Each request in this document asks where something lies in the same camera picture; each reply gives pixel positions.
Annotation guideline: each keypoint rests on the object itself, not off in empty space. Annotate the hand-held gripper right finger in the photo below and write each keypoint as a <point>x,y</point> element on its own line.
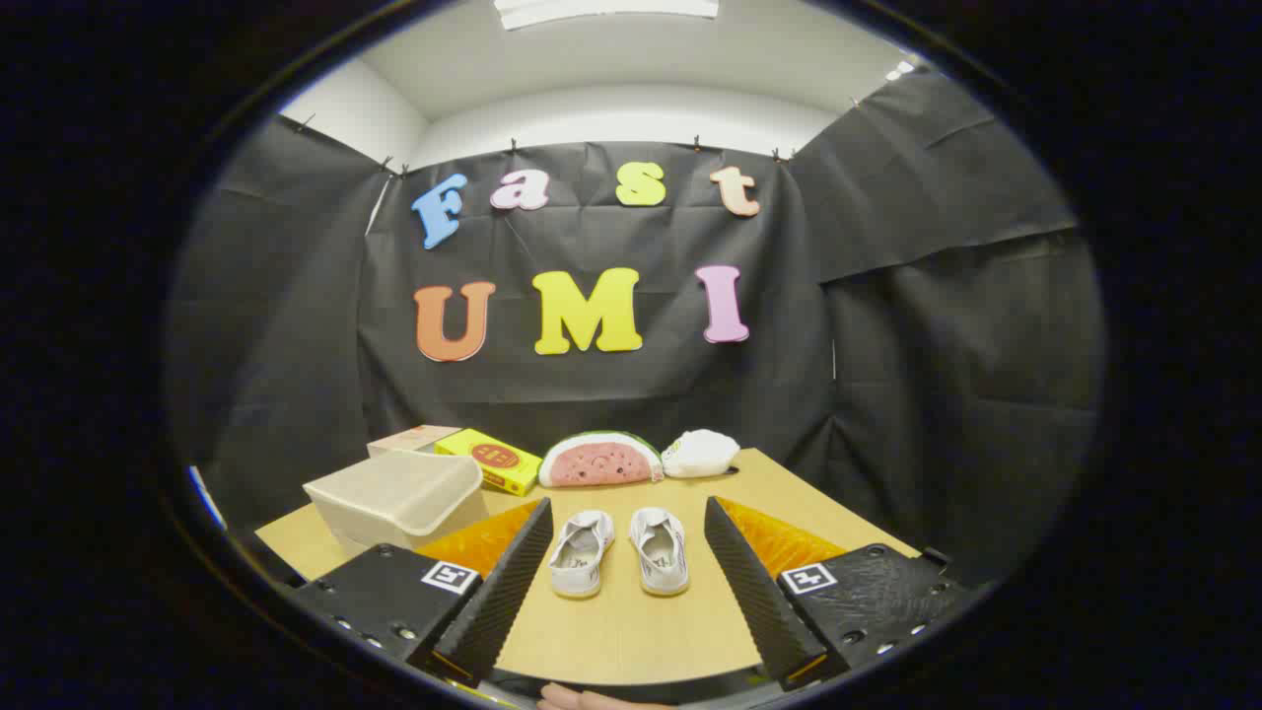
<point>764,602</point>

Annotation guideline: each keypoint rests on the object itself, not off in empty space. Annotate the watermelon slice plush toy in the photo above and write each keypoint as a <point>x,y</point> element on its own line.
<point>601,461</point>

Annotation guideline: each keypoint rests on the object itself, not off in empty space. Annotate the beige book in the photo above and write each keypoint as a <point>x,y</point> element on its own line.
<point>404,441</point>

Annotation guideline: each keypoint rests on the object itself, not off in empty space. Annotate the ceiling light panel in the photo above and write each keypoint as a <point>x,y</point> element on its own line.
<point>606,10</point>

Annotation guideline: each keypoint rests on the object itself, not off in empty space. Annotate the white canvas shoe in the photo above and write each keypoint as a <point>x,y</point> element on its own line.
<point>582,552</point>
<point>659,552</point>

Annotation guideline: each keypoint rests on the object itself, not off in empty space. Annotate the yellow book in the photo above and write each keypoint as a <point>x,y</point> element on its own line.
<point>493,459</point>

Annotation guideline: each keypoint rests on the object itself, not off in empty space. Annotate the cream fabric storage box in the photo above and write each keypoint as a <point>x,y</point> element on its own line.
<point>394,493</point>

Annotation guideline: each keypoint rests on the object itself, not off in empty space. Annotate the white plush toy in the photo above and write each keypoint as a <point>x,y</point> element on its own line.
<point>700,454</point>

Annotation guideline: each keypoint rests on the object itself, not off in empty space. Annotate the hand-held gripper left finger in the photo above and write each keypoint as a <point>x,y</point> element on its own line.
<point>493,602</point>

